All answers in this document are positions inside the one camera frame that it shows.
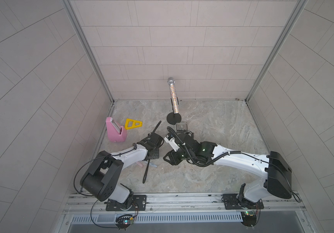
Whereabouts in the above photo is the black toothbrush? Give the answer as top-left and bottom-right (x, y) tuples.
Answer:
(142, 160), (150, 183)

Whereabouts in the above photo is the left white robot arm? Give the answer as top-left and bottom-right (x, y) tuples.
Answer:
(80, 121), (164, 210)

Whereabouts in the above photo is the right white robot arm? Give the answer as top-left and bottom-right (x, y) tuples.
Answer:
(164, 131), (301, 203)

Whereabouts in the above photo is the black microphone stand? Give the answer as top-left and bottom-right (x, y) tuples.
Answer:
(167, 99), (182, 125)

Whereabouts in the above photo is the yellow triangular block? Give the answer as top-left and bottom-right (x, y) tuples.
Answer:
(124, 118), (143, 130)

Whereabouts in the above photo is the pink metronome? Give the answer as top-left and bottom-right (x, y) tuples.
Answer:
(106, 117), (127, 142)

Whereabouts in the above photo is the rhinestone silver microphone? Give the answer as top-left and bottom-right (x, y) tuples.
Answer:
(167, 77), (179, 114)

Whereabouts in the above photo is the right controller board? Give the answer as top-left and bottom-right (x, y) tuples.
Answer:
(241, 211), (260, 228)

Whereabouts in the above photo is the controller board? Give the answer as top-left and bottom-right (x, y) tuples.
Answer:
(241, 211), (260, 228)
(115, 214), (135, 230)

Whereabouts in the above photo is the left controller board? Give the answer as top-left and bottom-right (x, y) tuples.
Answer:
(115, 214), (135, 230)

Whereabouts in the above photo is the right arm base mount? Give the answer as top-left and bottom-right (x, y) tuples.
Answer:
(221, 194), (264, 210)

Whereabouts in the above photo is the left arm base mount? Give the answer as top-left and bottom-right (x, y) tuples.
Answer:
(106, 195), (147, 211)

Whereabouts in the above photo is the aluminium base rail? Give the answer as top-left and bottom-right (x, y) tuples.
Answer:
(57, 193), (308, 231)

